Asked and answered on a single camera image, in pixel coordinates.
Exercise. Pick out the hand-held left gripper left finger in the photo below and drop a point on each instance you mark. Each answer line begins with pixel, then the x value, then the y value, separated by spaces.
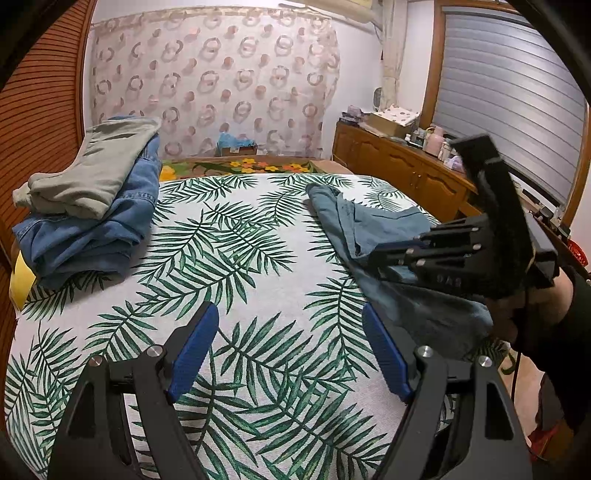
pixel 196 350

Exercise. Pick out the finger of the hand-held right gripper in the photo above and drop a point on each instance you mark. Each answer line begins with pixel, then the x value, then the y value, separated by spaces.
pixel 455 231
pixel 429 267

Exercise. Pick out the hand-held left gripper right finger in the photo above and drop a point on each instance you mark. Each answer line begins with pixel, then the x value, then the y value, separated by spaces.
pixel 385 350

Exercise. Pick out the blue-grey pants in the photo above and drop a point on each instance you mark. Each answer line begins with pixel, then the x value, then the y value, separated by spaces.
pixel 369 221

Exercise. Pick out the person's right forearm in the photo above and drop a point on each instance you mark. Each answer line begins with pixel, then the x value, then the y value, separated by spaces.
pixel 572 369

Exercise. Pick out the folded grey-green pants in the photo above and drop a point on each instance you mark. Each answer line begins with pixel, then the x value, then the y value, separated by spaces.
pixel 92 170

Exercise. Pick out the person's right hand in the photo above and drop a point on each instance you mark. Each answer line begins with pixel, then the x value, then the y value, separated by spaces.
pixel 542 309

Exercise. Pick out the purple container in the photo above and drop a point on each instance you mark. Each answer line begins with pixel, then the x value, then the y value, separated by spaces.
pixel 455 164

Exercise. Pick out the red basket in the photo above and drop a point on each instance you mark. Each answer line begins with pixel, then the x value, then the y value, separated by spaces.
pixel 579 251

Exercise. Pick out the wooden cabinet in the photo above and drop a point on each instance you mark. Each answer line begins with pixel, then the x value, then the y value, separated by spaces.
pixel 397 161

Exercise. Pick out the pink thermos jug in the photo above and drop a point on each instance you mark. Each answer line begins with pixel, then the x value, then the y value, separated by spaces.
pixel 435 140

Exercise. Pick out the leaf-print bed cover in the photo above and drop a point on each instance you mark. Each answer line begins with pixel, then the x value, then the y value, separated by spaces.
pixel 258 258

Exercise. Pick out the dotted cardboard box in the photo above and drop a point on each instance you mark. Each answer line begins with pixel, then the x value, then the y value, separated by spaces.
pixel 392 117

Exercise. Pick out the grey window blind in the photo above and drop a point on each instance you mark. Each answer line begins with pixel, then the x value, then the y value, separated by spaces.
pixel 508 83

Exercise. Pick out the folded denim jeans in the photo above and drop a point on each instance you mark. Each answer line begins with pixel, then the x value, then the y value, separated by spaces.
pixel 92 240

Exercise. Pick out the small white fan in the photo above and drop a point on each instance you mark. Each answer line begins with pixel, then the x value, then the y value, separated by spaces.
pixel 378 98

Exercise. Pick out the beige lace curtain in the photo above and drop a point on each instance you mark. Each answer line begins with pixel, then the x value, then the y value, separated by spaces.
pixel 392 55

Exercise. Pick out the yellow cloth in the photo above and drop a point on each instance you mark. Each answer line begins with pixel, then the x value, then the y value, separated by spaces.
pixel 21 281

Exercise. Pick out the floral blanket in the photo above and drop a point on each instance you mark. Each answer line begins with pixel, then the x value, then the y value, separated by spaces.
pixel 240 165

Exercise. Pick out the box with blue cloth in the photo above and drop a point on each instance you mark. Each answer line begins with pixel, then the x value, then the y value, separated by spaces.
pixel 236 145

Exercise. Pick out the circle-patterned sheer curtain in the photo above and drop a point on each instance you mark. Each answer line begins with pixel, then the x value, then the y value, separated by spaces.
pixel 217 83

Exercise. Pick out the slatted wooden door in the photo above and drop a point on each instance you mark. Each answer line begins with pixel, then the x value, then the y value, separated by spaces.
pixel 41 115

